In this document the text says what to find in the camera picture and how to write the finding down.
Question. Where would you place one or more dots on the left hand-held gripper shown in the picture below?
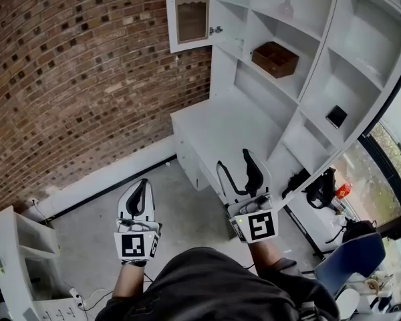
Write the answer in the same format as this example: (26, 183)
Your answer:
(133, 244)

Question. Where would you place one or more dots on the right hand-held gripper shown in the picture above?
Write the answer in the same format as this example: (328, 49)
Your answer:
(260, 227)

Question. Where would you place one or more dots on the white cabinet door ribbed glass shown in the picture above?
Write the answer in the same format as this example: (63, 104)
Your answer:
(191, 18)

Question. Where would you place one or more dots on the person's right forearm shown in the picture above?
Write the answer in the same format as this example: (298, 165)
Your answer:
(262, 256)

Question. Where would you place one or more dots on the person's left forearm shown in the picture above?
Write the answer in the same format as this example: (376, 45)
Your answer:
(128, 279)

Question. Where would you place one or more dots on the red packet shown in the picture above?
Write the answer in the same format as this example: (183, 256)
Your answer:
(343, 191)

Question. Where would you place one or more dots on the person's dark shirt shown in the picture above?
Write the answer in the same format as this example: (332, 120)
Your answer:
(204, 286)

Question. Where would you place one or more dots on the white power strip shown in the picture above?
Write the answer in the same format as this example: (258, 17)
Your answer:
(77, 298)

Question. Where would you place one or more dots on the dark smartphone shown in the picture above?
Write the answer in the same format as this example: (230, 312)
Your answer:
(336, 116)

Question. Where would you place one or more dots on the brown wooden organizer box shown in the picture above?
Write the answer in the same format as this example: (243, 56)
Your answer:
(277, 66)

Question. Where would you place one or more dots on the black bag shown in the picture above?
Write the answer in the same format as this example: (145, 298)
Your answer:
(357, 229)

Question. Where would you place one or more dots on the blue chair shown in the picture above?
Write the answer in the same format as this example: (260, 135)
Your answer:
(351, 259)

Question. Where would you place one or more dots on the small white shelf unit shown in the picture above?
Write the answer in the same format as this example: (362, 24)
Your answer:
(6, 246)

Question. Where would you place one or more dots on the black framed window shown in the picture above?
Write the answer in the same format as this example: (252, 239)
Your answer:
(381, 179)

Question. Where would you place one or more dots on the metal door hinge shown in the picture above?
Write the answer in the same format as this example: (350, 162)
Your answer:
(215, 29)

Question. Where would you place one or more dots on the white round stool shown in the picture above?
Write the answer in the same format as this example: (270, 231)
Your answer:
(347, 301)

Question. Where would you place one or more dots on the white crumpled bag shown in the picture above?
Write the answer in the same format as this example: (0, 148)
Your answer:
(367, 69)

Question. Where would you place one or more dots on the pink glass vase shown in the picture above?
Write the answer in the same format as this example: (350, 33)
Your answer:
(285, 9)

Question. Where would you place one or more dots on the tall white bookcase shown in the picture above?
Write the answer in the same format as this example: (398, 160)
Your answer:
(364, 42)

